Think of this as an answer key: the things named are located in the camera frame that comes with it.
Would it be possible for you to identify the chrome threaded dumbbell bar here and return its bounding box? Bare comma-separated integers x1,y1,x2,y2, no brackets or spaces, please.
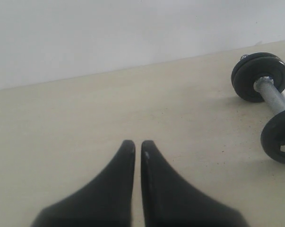
254,76,285,114

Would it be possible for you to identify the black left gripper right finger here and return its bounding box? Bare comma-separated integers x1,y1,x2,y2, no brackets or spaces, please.
140,140,249,227

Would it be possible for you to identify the black weight plate end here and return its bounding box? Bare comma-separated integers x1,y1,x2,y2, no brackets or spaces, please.
232,57,285,103

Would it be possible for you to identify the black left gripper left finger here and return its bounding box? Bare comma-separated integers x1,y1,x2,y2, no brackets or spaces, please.
32,140,136,227

